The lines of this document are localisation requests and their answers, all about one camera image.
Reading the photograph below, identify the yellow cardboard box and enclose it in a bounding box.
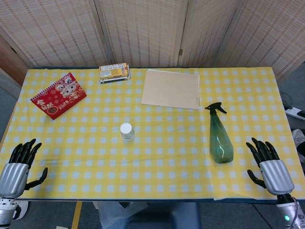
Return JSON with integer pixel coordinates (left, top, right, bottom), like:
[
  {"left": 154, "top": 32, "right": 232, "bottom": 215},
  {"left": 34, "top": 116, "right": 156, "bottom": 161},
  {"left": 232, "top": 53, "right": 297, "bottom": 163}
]
[{"left": 99, "top": 62, "right": 131, "bottom": 81}]

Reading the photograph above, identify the woven folding screen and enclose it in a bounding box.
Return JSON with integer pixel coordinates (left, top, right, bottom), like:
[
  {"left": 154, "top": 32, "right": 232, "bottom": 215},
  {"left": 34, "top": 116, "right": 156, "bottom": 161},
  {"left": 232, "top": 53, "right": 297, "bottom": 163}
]
[{"left": 0, "top": 0, "right": 305, "bottom": 83}]

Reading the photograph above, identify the grey white shoe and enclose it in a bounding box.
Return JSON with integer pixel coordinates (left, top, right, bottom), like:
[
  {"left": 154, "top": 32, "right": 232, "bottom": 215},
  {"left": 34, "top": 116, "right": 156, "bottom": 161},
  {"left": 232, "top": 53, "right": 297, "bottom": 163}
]
[{"left": 292, "top": 129, "right": 305, "bottom": 150}]

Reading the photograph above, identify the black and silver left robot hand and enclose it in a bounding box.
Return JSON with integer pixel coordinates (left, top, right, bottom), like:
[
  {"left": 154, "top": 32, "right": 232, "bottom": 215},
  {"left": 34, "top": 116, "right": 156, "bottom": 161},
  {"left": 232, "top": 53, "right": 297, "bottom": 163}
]
[{"left": 0, "top": 138, "right": 49, "bottom": 198}]

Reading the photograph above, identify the red 2026 desk calendar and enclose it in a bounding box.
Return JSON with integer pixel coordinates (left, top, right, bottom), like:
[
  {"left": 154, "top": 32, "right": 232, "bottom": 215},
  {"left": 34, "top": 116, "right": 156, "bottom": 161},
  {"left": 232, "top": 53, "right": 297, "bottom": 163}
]
[{"left": 30, "top": 72, "right": 87, "bottom": 121}]

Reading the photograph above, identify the green spray bottle black trigger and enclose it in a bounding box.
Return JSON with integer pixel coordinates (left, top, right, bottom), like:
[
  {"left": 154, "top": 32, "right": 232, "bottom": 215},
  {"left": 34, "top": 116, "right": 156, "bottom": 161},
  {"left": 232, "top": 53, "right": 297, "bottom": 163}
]
[{"left": 204, "top": 102, "right": 234, "bottom": 164}]

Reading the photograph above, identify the beige spiral notebook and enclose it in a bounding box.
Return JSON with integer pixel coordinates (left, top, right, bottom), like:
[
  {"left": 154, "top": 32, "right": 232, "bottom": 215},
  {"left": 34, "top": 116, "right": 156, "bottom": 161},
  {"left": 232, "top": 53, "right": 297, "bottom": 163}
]
[{"left": 141, "top": 69, "right": 200, "bottom": 110}]

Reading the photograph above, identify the black book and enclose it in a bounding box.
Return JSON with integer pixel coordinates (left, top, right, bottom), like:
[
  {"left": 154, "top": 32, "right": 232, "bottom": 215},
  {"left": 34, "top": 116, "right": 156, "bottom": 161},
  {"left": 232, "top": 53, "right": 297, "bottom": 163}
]
[{"left": 99, "top": 75, "right": 132, "bottom": 84}]

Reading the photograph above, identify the white power strip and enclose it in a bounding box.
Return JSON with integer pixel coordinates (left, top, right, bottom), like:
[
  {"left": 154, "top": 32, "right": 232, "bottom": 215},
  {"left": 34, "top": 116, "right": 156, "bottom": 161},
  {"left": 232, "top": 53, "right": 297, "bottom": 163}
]
[{"left": 285, "top": 107, "right": 305, "bottom": 118}]

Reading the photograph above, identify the yellow white checkered tablecloth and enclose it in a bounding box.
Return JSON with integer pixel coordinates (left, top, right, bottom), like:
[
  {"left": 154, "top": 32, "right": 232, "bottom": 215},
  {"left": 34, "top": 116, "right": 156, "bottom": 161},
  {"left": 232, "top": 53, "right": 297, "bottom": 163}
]
[{"left": 0, "top": 67, "right": 302, "bottom": 201}]

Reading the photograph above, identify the white paper cup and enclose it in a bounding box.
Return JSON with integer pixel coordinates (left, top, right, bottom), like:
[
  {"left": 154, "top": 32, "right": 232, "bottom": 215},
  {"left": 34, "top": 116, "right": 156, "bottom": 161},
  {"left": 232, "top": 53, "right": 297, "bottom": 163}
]
[{"left": 120, "top": 122, "right": 136, "bottom": 141}]

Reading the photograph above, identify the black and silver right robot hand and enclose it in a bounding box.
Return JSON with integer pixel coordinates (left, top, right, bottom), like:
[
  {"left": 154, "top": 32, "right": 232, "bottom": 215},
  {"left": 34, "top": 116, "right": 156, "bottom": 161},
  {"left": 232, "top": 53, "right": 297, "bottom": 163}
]
[{"left": 245, "top": 137, "right": 295, "bottom": 196}]

